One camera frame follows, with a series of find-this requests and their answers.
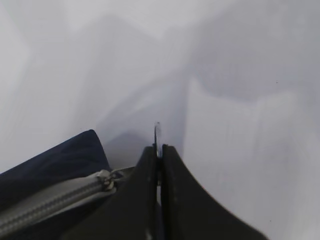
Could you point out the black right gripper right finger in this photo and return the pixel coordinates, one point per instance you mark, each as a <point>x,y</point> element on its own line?
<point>190,213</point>

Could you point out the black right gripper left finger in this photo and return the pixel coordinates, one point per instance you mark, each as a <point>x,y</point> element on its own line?
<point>130,213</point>

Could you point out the navy blue lunch bag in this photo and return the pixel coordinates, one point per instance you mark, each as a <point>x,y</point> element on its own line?
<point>48,195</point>

